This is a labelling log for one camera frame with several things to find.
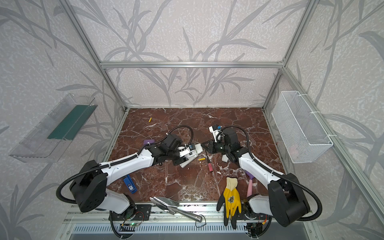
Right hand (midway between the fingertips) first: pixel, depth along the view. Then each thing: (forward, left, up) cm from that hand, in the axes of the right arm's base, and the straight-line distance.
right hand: (202, 140), depth 82 cm
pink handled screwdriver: (-9, -4, -16) cm, 18 cm away
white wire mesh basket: (-9, -42, +18) cm, 47 cm away
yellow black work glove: (-27, -14, -14) cm, 33 cm away
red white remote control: (-3, +2, -3) cm, 5 cm away
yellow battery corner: (+28, +40, -16) cm, 52 cm away
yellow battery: (-3, +1, -18) cm, 18 cm away
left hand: (-3, +9, -6) cm, 11 cm away
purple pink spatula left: (+9, +35, -15) cm, 39 cm away
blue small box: (-20, +39, -13) cm, 46 cm away
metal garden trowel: (-29, +17, -17) cm, 38 cm away
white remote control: (-8, +12, -15) cm, 21 cm away
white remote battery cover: (-3, -14, -17) cm, 22 cm away
